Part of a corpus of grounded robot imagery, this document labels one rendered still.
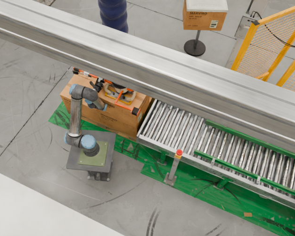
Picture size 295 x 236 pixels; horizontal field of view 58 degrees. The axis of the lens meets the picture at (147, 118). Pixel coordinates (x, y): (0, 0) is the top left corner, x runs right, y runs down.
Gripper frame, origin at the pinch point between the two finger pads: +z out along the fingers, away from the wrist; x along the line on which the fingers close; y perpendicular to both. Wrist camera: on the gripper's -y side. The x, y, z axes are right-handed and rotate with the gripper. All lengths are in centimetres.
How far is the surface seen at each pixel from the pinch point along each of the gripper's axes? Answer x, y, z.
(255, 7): 79, 138, 94
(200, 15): -17, 72, 173
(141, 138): -48, 69, -34
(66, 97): -54, -54, -17
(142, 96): -13, 53, 3
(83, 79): -53, -47, 19
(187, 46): -105, 60, 192
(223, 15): -16, 104, 186
